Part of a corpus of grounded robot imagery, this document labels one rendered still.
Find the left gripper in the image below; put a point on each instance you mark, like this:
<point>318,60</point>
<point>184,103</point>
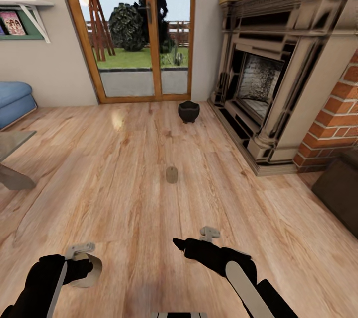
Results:
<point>79,270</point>

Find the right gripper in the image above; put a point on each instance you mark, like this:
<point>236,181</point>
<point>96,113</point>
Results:
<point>195,249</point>

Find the door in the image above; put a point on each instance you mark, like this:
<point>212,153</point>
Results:
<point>137,50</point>

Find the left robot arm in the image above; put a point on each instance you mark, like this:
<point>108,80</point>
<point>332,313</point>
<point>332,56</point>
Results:
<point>45,280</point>

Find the pillar candle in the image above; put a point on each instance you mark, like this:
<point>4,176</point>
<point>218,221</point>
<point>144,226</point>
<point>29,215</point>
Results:
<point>93,276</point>
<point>172,174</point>

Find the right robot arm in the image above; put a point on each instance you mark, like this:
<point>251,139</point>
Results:
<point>260,300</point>

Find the cauldron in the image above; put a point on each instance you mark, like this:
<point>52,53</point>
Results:
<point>188,111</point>

